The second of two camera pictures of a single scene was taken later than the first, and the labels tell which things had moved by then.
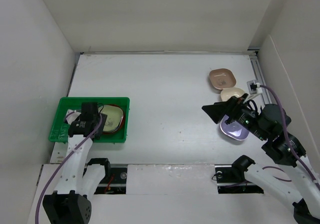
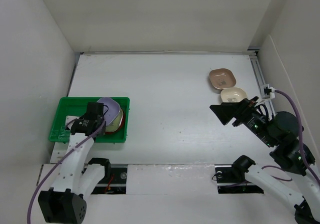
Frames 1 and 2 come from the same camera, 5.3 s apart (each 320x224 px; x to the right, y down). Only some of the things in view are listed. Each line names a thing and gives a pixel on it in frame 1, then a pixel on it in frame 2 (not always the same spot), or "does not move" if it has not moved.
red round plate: (120, 127) does not move
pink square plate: (222, 78) does not move
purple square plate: (233, 130) → (113, 109)
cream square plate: (227, 94) does not move
